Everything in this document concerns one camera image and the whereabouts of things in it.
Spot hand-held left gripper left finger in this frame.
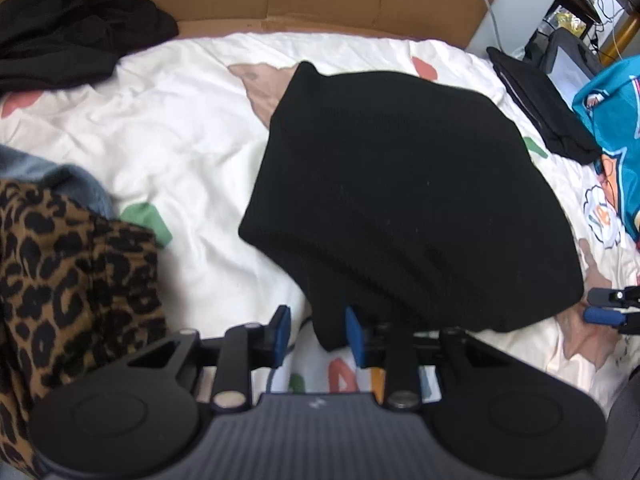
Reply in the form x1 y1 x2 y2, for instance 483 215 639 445
124 304 293 409

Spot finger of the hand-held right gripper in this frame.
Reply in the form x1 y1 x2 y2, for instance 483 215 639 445
586 285 640 309
582 306 640 335

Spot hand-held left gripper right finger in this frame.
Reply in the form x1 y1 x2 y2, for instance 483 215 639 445
344 306 503 409

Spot black shorts with teddy trim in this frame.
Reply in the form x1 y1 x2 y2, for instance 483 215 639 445
238 61 586 353

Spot teal printed jersey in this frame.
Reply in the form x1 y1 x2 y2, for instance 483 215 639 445
571 57 640 243

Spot flat black garment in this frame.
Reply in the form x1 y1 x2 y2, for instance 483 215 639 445
486 46 603 165

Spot leopard print cloth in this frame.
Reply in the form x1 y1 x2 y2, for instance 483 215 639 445
0 180 168 478

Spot white printed blanket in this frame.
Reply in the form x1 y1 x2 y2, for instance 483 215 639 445
0 32 640 397

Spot grey box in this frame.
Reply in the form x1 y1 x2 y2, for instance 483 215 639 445
537 27 602 79

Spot yellow wooden furniture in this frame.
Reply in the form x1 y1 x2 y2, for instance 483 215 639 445
596 0 640 64

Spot blue-grey cloth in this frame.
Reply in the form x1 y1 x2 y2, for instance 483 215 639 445
0 144 117 221

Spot black crumpled cloth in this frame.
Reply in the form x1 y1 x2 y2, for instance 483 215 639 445
0 0 180 95

